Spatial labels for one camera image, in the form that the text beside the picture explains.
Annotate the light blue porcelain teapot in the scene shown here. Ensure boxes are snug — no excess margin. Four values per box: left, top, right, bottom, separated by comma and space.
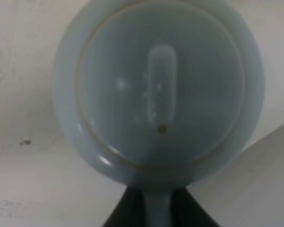
53, 0, 265, 227

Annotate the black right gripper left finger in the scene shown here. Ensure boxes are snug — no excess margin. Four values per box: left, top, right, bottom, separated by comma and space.
103, 187, 145, 227

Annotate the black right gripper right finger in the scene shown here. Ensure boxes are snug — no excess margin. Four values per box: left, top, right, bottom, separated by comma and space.
171, 188, 219, 227

